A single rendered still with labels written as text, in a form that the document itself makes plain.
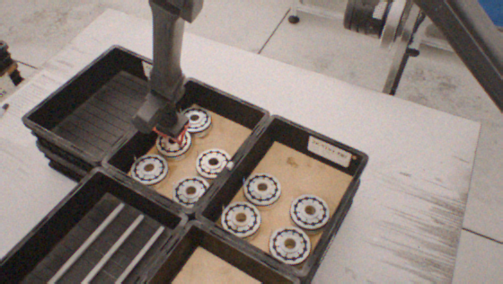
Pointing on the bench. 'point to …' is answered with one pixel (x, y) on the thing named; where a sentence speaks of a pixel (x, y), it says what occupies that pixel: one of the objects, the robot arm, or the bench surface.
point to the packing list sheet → (35, 91)
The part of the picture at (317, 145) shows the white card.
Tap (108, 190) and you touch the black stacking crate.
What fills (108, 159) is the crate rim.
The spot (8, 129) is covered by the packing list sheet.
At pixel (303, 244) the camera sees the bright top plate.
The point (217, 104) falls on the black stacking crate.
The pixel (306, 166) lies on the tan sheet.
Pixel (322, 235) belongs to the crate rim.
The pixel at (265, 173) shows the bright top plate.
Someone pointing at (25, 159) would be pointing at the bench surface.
